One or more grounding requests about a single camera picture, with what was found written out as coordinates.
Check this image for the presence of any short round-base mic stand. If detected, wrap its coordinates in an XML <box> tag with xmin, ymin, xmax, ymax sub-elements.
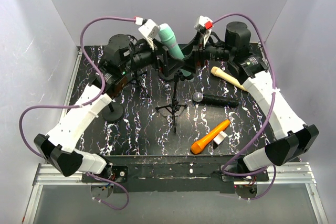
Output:
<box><xmin>101</xmin><ymin>102</ymin><xmax>124</xmax><ymax>123</ymax></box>

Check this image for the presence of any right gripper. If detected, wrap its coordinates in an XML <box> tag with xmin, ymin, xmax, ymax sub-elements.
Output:
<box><xmin>177</xmin><ymin>32</ymin><xmax>233</xmax><ymax>76</ymax></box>

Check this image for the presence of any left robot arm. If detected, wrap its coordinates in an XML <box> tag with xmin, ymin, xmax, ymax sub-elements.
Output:
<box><xmin>34</xmin><ymin>34</ymin><xmax>184</xmax><ymax>182</ymax></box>

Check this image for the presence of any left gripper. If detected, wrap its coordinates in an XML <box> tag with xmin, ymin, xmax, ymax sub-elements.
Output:
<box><xmin>122</xmin><ymin>36</ymin><xmax>184</xmax><ymax>76</ymax></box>

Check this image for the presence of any green microphone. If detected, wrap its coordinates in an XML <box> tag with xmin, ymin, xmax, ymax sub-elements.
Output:
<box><xmin>157</xmin><ymin>23</ymin><xmax>192</xmax><ymax>78</ymax></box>

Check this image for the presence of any black silver-mesh microphone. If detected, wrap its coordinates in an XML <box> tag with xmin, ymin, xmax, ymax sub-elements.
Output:
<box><xmin>192</xmin><ymin>92</ymin><xmax>239</xmax><ymax>108</ymax></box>

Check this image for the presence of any aluminium rail frame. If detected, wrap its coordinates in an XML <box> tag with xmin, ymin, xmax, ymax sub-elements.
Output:
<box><xmin>22</xmin><ymin>41</ymin><xmax>329</xmax><ymax>224</ymax></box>

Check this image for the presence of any cream microphone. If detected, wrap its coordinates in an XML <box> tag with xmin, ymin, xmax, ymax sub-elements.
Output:
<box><xmin>211</xmin><ymin>67</ymin><xmax>247</xmax><ymax>91</ymax></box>

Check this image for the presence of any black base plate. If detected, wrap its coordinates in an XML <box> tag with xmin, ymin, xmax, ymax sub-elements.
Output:
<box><xmin>78</xmin><ymin>154</ymin><xmax>300</xmax><ymax>193</ymax></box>

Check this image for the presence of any tripod stand for green mic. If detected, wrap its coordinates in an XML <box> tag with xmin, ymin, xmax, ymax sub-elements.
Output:
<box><xmin>155</xmin><ymin>70</ymin><xmax>188</xmax><ymax>134</ymax></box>

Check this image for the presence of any tripod shock-mount mic stand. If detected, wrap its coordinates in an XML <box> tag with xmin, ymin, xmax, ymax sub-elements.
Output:
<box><xmin>127</xmin><ymin>34</ymin><xmax>150</xmax><ymax>98</ymax></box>

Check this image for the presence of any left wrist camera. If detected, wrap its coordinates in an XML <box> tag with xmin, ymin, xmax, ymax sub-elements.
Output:
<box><xmin>138</xmin><ymin>19</ymin><xmax>160</xmax><ymax>51</ymax></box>

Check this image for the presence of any orange microphone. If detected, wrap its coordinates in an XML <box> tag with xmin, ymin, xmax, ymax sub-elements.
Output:
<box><xmin>191</xmin><ymin>120</ymin><xmax>230</xmax><ymax>154</ymax></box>

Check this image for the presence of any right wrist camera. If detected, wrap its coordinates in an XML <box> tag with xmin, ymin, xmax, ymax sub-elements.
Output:
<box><xmin>194</xmin><ymin>15</ymin><xmax>213</xmax><ymax>46</ymax></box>

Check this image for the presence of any round-base stand for cream mic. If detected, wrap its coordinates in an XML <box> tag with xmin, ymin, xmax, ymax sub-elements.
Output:
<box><xmin>159</xmin><ymin>73</ymin><xmax>178</xmax><ymax>82</ymax></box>

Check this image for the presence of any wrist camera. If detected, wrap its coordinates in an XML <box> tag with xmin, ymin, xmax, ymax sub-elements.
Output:
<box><xmin>194</xmin><ymin>15</ymin><xmax>213</xmax><ymax>46</ymax></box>
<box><xmin>138</xmin><ymin>19</ymin><xmax>160</xmax><ymax>51</ymax></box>

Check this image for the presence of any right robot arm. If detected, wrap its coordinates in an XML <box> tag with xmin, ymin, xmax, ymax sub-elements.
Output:
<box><xmin>182</xmin><ymin>16</ymin><xmax>319</xmax><ymax>181</ymax></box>

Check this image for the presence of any small white blue box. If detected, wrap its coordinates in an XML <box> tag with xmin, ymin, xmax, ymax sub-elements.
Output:
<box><xmin>213</xmin><ymin>131</ymin><xmax>227</xmax><ymax>145</ymax></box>

